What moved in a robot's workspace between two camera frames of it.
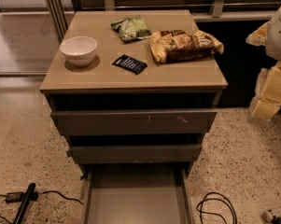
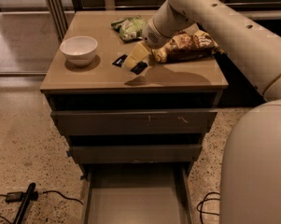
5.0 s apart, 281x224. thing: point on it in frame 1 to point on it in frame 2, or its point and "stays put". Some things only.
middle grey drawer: (135, 153) stays put
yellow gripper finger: (271, 92) to (153, 38)
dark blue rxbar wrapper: (131, 63) stays put
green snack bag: (131, 29) stays put
